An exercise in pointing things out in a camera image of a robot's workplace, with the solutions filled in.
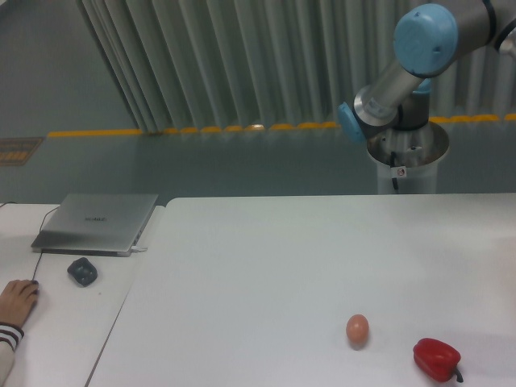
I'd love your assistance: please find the grey pleated curtain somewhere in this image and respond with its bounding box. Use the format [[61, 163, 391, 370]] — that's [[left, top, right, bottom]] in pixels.
[[80, 1, 515, 133]]

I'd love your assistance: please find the black pedestal cable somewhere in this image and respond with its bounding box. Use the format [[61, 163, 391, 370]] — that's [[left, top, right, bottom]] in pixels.
[[389, 151, 400, 194]]

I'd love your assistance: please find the red bell pepper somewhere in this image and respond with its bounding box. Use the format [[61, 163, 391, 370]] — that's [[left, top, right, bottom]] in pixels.
[[413, 338, 464, 383]]

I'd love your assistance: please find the silver closed laptop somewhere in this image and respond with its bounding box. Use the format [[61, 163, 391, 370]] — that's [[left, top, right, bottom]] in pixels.
[[31, 193, 158, 256]]

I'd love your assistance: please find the person's hand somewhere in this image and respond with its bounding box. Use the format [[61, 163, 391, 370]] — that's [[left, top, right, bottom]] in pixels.
[[0, 280, 33, 328]]

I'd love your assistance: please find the striped sleeve forearm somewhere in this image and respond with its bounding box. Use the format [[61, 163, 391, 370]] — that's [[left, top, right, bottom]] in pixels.
[[0, 322, 25, 386]]

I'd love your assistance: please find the black computer mouse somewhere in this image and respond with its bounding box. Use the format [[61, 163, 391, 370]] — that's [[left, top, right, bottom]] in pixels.
[[27, 280, 40, 310]]

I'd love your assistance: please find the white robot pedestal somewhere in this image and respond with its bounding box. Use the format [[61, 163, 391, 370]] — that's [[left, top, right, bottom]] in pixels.
[[367, 122, 450, 195]]

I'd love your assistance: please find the small black gadget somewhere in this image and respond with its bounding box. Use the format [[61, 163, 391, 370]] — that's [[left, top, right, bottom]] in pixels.
[[67, 257, 98, 287]]

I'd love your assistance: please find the black mouse cable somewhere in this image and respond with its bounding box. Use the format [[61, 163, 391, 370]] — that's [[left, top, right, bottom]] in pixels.
[[0, 201, 60, 281]]

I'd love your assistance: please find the brown egg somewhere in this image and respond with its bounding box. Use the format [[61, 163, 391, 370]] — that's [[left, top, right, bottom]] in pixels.
[[346, 314, 369, 350]]

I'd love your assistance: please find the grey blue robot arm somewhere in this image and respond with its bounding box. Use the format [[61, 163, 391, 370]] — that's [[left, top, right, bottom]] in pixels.
[[338, 1, 515, 142]]

